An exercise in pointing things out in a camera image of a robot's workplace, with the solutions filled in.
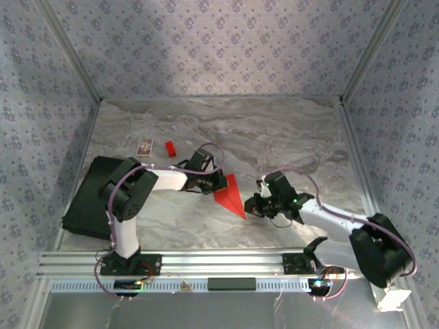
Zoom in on red paper sheet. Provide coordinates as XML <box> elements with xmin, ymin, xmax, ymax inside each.
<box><xmin>212</xmin><ymin>173</ymin><xmax>248</xmax><ymax>220</ymax></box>

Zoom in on small picture card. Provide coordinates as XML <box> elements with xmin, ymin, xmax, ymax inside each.
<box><xmin>136</xmin><ymin>137</ymin><xmax>154</xmax><ymax>158</ymax></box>

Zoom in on black rectangular bar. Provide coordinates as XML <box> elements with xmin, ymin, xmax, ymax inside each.
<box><xmin>207</xmin><ymin>278</ymin><xmax>257</xmax><ymax>291</ymax></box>

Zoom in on black mat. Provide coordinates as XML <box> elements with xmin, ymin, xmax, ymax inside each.
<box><xmin>61</xmin><ymin>156</ymin><xmax>148</xmax><ymax>241</ymax></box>

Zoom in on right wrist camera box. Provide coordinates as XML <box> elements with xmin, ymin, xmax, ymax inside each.
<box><xmin>256</xmin><ymin>171</ymin><xmax>296</xmax><ymax>200</ymax></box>

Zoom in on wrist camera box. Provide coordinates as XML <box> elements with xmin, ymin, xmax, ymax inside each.
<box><xmin>256</xmin><ymin>171</ymin><xmax>296</xmax><ymax>200</ymax></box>
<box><xmin>186</xmin><ymin>147</ymin><xmax>215</xmax><ymax>172</ymax></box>

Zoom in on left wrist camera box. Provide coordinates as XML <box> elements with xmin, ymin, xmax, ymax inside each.
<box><xmin>186</xmin><ymin>147</ymin><xmax>215</xmax><ymax>172</ymax></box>

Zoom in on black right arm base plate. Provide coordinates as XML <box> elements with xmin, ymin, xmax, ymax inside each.
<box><xmin>282</xmin><ymin>253</ymin><xmax>345</xmax><ymax>275</ymax></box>

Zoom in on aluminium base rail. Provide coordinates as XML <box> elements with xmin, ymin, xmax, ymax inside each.
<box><xmin>36</xmin><ymin>249</ymin><xmax>411</xmax><ymax>278</ymax></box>

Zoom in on slotted grey cable duct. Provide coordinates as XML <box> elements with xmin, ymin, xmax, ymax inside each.
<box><xmin>49</xmin><ymin>277</ymin><xmax>311</xmax><ymax>294</ymax></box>

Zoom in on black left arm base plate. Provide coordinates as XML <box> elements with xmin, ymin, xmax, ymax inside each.
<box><xmin>99</xmin><ymin>254</ymin><xmax>162</xmax><ymax>277</ymax></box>

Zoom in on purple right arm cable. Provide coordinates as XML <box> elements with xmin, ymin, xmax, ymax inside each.
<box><xmin>270</xmin><ymin>166</ymin><xmax>418</xmax><ymax>302</ymax></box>

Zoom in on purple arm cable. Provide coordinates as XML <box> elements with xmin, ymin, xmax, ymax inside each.
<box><xmin>270</xmin><ymin>166</ymin><xmax>418</xmax><ymax>302</ymax></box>
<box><xmin>94</xmin><ymin>142</ymin><xmax>226</xmax><ymax>302</ymax></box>

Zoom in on aluminium table side rail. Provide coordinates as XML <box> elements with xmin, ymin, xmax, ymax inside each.
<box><xmin>337</xmin><ymin>97</ymin><xmax>381</xmax><ymax>217</ymax></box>
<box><xmin>53</xmin><ymin>99</ymin><xmax>104</xmax><ymax>253</ymax></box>

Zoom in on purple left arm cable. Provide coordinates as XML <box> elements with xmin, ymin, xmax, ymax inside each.
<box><xmin>94</xmin><ymin>142</ymin><xmax>226</xmax><ymax>302</ymax></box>

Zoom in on white plastic bracket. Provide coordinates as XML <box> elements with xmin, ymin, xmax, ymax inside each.
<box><xmin>372</xmin><ymin>284</ymin><xmax>412</xmax><ymax>313</ymax></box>

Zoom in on aluminium frame post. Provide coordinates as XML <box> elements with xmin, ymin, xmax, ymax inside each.
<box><xmin>34</xmin><ymin>0</ymin><xmax>104</xmax><ymax>103</ymax></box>
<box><xmin>340</xmin><ymin>0</ymin><xmax>411</xmax><ymax>103</ymax></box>

